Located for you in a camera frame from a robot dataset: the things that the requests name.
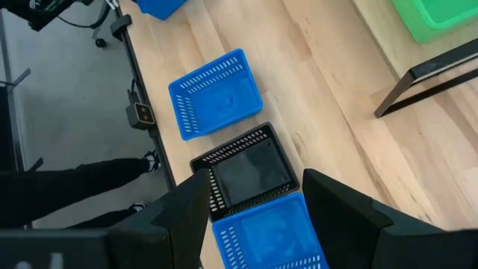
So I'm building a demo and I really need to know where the wooden shelf with black legs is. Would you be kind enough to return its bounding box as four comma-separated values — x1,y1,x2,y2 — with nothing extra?
350,0,478,120

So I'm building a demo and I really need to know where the green slotted plastic basket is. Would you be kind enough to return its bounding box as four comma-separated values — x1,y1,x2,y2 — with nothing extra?
390,0,478,45

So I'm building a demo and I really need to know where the black equipment with cables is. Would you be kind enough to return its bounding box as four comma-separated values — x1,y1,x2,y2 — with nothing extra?
0,0,94,33

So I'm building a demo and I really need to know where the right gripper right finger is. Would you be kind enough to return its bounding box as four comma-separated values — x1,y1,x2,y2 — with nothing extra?
302,167,449,269

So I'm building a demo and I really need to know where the office chair base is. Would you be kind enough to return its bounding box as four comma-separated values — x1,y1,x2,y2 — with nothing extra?
91,0,120,49

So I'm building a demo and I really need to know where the blue slotted plastic basket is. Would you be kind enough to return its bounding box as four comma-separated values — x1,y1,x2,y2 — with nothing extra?
167,47,264,142
132,0,190,22
211,191,332,269

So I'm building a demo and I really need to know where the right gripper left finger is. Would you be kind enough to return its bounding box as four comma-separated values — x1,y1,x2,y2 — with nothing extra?
108,167,213,269

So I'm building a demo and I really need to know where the person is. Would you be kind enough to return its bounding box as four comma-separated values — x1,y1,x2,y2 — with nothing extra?
0,149,162,231

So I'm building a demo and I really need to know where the table-level camera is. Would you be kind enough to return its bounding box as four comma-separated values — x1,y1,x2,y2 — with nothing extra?
125,101,157,131

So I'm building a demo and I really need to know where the black slotted plastic basket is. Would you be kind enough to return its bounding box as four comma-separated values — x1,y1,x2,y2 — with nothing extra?
189,122,301,223

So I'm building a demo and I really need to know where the black table frame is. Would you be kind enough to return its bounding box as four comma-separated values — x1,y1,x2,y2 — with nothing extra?
104,0,179,191

